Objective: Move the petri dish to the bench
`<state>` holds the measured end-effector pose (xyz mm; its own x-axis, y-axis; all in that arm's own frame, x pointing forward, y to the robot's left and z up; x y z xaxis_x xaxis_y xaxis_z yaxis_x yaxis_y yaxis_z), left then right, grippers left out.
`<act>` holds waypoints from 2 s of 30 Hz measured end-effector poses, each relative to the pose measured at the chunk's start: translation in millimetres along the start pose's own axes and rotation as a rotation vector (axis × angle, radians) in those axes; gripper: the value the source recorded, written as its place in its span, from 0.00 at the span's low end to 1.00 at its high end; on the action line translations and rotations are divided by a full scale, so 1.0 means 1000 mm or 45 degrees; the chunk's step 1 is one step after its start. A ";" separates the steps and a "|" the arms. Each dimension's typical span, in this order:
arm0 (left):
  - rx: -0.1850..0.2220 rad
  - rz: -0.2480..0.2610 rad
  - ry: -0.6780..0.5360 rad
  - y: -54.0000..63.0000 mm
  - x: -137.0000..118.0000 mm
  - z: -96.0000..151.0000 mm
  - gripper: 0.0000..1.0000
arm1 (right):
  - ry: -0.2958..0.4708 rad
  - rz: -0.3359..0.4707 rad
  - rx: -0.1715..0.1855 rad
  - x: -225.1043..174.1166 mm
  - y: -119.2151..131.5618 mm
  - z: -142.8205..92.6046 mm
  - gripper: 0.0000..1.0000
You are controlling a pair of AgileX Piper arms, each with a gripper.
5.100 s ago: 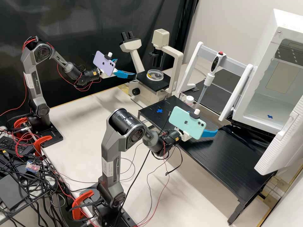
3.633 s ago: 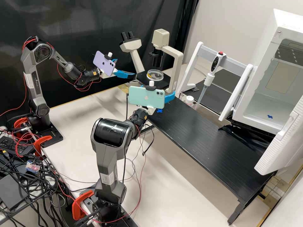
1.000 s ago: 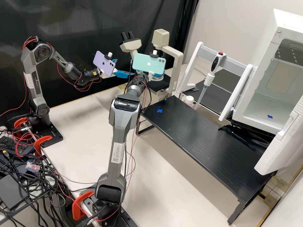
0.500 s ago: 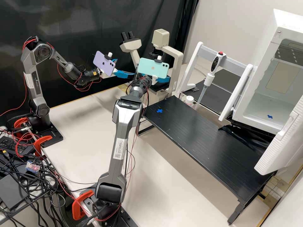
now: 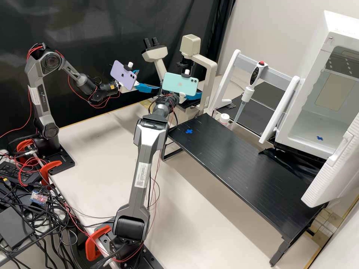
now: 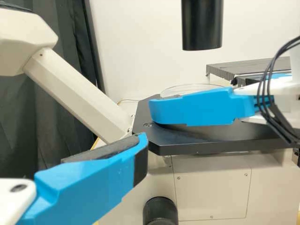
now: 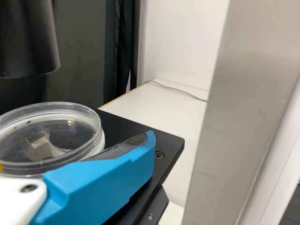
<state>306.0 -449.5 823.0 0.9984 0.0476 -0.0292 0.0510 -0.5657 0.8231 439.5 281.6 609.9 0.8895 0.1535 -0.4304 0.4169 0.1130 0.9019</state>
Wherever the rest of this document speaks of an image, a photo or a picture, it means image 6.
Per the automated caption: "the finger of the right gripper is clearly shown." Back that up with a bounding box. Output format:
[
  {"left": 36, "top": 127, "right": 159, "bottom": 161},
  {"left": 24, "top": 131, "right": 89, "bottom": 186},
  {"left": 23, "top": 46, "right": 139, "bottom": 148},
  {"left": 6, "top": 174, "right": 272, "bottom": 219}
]
[{"left": 149, "top": 86, "right": 275, "bottom": 128}]

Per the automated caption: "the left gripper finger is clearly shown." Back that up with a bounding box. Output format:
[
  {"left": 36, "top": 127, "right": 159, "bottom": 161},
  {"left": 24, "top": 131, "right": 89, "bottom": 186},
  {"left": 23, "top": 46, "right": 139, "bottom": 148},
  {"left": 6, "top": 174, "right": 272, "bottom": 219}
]
[{"left": 16, "top": 132, "right": 149, "bottom": 225}]

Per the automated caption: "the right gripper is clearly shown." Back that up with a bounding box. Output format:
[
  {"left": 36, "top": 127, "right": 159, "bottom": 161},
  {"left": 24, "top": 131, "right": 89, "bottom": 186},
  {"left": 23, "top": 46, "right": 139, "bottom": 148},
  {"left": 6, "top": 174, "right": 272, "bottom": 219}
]
[{"left": 234, "top": 72, "right": 300, "bottom": 124}]

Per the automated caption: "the petri dish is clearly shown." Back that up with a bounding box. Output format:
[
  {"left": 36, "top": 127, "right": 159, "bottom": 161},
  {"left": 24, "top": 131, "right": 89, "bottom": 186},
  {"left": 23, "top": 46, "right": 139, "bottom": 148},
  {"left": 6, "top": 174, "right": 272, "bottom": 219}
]
[{"left": 160, "top": 83, "right": 220, "bottom": 98}]

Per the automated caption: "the black platform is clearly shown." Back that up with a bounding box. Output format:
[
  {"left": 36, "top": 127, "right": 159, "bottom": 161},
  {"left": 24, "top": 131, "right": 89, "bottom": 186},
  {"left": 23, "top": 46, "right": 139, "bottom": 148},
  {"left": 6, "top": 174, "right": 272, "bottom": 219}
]
[{"left": 205, "top": 56, "right": 293, "bottom": 79}]

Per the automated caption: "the cream microscope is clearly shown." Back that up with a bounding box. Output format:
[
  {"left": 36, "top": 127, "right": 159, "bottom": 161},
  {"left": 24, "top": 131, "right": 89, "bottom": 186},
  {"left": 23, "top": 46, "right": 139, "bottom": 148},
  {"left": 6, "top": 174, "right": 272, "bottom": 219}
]
[{"left": 0, "top": 0, "right": 300, "bottom": 225}]

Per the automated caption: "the black cable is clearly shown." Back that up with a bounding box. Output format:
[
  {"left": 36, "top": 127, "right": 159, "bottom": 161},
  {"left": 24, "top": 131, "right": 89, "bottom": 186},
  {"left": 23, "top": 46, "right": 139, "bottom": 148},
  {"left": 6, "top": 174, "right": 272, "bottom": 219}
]
[{"left": 256, "top": 35, "right": 300, "bottom": 145}]

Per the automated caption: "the thin pale cable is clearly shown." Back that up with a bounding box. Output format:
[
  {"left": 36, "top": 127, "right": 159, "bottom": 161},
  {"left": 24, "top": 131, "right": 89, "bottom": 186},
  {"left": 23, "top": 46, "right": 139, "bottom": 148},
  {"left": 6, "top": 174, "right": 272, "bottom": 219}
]
[{"left": 116, "top": 98, "right": 139, "bottom": 105}]

